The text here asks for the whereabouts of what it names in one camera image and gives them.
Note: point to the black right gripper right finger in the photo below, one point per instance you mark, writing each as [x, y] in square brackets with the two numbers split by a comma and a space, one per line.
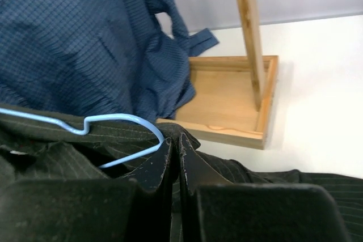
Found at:
[214, 209]

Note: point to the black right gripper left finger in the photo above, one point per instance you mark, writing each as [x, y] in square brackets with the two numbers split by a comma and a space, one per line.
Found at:
[136, 207]

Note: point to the light blue wire hanger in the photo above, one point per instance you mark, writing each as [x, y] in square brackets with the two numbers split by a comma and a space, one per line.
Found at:
[86, 129]

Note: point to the dark pinstriped shirt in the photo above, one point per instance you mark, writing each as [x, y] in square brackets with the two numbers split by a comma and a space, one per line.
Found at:
[34, 150]

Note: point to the blue checked shirt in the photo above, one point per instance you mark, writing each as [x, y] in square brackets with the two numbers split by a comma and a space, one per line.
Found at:
[90, 57]

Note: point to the wooden clothes rack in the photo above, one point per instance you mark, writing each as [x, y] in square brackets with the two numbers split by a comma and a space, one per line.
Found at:
[234, 94]

